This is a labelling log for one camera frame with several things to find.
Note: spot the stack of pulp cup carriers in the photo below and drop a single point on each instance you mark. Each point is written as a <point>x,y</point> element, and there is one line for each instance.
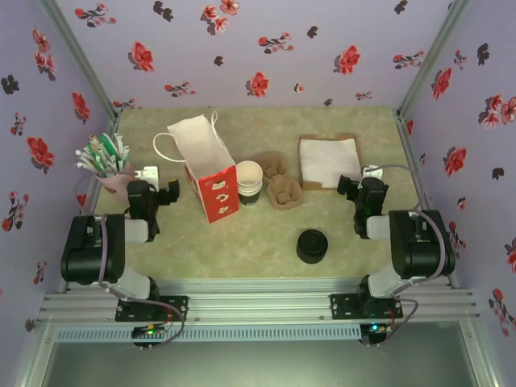
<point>284,193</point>

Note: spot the wide aluminium base rail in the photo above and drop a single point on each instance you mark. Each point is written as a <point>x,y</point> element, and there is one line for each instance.
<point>258,300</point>

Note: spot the red white paper bag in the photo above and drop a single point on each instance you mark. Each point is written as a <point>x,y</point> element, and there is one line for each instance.
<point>201,161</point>

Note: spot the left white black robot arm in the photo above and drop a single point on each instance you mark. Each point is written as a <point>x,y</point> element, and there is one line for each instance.
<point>92,250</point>

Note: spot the aluminium corner post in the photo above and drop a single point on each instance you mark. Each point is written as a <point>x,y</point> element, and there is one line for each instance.
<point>64,28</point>
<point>441,40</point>

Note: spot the small black controller board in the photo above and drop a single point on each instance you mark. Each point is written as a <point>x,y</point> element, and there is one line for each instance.
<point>150,332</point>
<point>375,328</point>

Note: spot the brown cardboard tray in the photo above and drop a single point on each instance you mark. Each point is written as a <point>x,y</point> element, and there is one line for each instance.
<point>312,186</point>

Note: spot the aluminium side frame rail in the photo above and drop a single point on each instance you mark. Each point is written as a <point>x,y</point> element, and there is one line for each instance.
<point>411,153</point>

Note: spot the stack of black cup lids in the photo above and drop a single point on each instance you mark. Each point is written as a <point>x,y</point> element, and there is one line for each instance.
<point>312,246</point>

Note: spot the stack of paper cups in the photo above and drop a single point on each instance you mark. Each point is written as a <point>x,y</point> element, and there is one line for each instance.
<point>249,177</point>

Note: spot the pink straw holder cup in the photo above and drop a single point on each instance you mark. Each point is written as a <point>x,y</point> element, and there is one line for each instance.
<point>119,187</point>

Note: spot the white wrapped straw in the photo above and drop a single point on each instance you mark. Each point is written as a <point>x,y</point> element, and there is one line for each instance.
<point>125,157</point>
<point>86,168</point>
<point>86,160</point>
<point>119,149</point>

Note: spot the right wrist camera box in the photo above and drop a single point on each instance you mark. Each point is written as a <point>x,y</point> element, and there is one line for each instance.
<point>373,172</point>

